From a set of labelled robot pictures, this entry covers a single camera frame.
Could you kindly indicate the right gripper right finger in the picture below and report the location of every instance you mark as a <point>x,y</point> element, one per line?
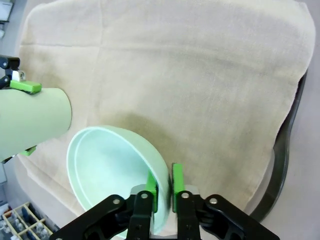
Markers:
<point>200,217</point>

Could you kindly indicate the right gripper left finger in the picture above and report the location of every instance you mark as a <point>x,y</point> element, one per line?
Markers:
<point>120,215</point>

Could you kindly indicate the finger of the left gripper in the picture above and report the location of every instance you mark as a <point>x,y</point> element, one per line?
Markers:
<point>22,85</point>
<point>27,151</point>

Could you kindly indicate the light green tall cup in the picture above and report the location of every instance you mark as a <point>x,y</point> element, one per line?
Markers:
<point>30,120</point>

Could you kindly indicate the light green bowl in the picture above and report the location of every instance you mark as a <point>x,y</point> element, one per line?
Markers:
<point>105,170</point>

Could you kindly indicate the beige pink cloth mat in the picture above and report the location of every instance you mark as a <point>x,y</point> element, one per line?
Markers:
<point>187,75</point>

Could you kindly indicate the dark brown serving tray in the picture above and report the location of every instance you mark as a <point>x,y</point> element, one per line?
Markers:
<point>280,175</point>

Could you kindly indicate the wooden compartment organiser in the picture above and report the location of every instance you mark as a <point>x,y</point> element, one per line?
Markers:
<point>27,222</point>

